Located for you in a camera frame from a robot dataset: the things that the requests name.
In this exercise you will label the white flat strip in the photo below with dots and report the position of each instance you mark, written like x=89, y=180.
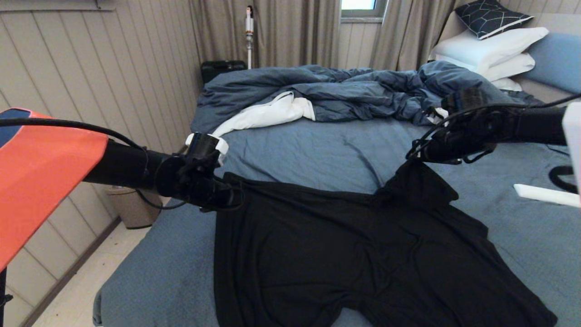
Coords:
x=544, y=195

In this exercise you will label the beige curtain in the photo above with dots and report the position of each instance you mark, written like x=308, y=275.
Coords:
x=290, y=34
x=404, y=34

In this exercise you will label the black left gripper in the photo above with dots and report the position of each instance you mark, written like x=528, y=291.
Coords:
x=209, y=190

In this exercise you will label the black hard case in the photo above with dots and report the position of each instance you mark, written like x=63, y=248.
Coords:
x=218, y=69

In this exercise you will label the blue bed sheet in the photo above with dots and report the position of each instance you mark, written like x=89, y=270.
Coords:
x=317, y=150

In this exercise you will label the grey framed window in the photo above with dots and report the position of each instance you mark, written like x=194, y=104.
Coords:
x=358, y=5

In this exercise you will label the white pillow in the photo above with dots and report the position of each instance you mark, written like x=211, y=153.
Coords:
x=489, y=47
x=507, y=84
x=510, y=67

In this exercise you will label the crumpled blue duvet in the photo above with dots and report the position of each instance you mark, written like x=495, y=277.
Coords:
x=340, y=93

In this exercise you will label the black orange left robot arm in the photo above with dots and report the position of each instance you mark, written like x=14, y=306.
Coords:
x=45, y=172

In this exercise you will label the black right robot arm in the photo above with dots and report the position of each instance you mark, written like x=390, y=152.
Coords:
x=535, y=125

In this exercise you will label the blue headboard cushion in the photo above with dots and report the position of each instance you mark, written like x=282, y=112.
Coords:
x=561, y=60

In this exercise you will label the white stick vacuum cleaner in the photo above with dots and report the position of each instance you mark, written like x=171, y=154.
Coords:
x=249, y=43

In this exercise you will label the white sheet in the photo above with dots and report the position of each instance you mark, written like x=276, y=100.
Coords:
x=268, y=113

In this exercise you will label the brown trash bin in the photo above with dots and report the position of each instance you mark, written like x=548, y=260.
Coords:
x=131, y=206

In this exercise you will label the dark patterned pillow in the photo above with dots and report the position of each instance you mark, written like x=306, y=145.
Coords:
x=489, y=17

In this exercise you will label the black moon print T-shirt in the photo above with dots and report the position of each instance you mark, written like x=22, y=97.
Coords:
x=340, y=259

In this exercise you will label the beige upholstered bed frame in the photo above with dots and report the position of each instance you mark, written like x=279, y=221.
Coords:
x=549, y=91

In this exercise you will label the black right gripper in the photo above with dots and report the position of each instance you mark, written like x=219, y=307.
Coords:
x=454, y=141

